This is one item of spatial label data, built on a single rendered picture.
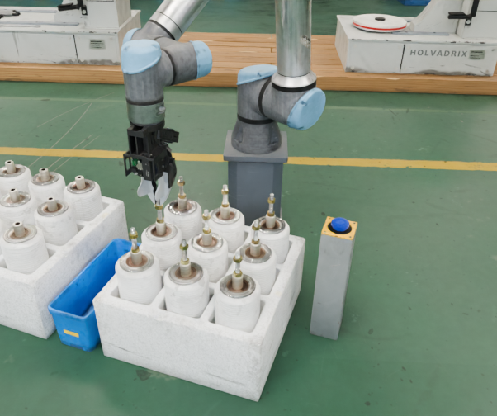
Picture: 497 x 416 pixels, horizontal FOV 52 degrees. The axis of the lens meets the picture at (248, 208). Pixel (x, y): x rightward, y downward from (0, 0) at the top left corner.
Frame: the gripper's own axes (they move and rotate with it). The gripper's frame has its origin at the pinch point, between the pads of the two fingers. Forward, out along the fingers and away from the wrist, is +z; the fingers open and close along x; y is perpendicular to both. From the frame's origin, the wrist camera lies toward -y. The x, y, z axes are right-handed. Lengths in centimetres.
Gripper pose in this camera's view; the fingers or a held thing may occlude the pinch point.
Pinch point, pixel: (159, 197)
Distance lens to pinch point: 118.1
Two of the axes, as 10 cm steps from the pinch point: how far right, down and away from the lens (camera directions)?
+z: -0.2, 8.4, 5.4
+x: 9.5, 1.9, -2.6
